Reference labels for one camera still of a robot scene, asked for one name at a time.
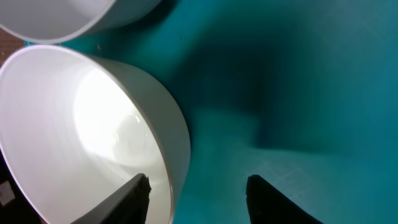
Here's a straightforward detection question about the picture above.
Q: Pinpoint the white bowl with peanuts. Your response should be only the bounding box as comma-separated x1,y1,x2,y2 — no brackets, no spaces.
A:
1,45,191,223

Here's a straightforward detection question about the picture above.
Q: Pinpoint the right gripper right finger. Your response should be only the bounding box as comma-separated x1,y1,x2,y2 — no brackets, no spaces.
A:
246,175,321,224

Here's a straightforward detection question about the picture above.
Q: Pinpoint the grey bowl with rice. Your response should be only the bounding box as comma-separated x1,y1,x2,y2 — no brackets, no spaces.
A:
1,0,160,44

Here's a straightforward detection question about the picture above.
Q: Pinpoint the teal serving tray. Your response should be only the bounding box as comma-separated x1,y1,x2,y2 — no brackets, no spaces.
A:
24,0,398,224

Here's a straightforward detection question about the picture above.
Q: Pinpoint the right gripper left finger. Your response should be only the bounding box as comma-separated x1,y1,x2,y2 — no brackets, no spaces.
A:
72,173,151,224

